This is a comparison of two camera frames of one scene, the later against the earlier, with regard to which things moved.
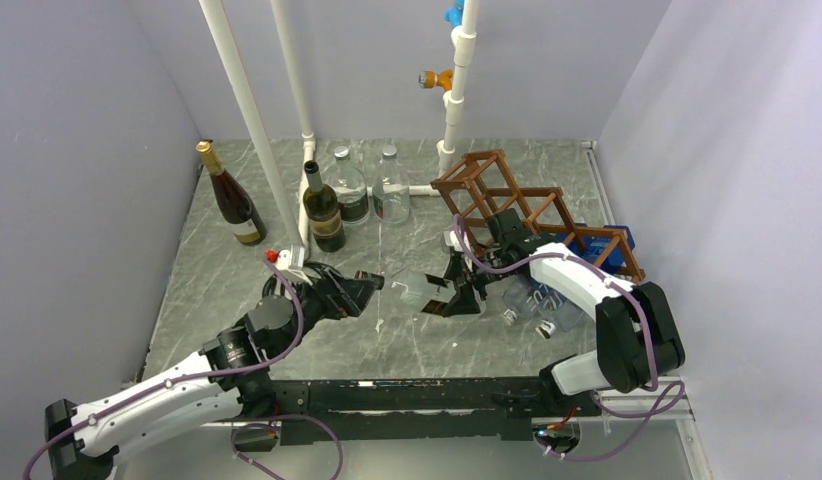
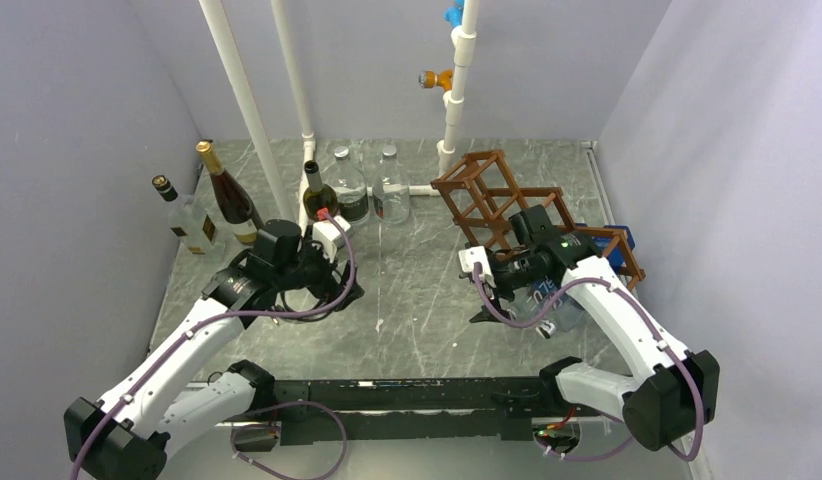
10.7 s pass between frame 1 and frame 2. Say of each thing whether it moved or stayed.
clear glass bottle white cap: stayed
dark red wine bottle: stayed
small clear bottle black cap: moved
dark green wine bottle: stayed
